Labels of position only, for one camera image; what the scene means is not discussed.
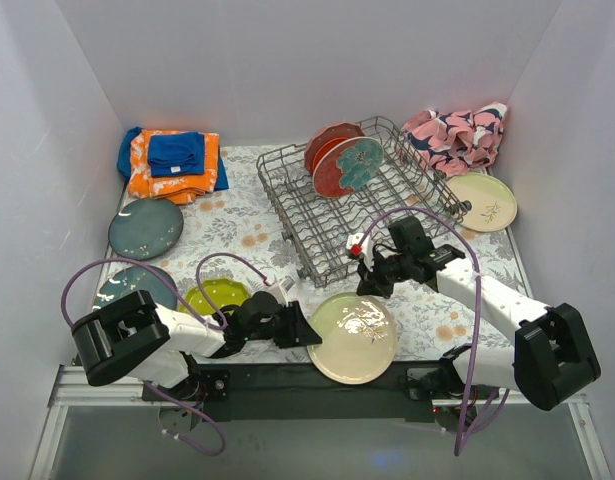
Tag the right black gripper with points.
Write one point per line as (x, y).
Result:
(375, 276)

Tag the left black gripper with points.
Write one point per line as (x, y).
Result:
(291, 325)

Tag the pink and green branch plate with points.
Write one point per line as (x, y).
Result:
(358, 338)

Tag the green polka dot scalloped plate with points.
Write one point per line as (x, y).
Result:
(222, 292)

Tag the red and teal floral plate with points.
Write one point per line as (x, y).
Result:
(348, 167)

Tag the orange plate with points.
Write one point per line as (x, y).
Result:
(323, 150)

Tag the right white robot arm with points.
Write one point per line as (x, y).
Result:
(550, 356)

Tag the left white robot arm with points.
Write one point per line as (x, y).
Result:
(137, 337)

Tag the floral table mat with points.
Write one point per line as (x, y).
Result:
(242, 221)

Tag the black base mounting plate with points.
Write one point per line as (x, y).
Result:
(299, 391)

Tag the cream green plate at back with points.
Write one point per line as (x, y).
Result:
(493, 205)

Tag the pink navy floral cloth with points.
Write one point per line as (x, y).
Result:
(457, 142)

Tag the dark teal plate lower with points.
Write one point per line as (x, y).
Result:
(130, 280)

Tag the dark teal plate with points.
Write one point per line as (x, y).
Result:
(130, 280)
(145, 229)

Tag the dark teal plate upper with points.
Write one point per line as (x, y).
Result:
(145, 229)

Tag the orange patterned cloth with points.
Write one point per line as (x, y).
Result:
(181, 189)

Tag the blue folded towel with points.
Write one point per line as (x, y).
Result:
(177, 154)

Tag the teal cloth under orange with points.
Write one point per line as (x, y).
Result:
(124, 166)

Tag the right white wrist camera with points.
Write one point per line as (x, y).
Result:
(360, 247)

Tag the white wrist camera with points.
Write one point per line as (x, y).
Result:
(279, 287)
(360, 247)

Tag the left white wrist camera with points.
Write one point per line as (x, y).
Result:
(279, 287)

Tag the grey wire dish rack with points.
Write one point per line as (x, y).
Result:
(318, 227)

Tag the aluminium frame rail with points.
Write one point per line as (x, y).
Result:
(71, 390)

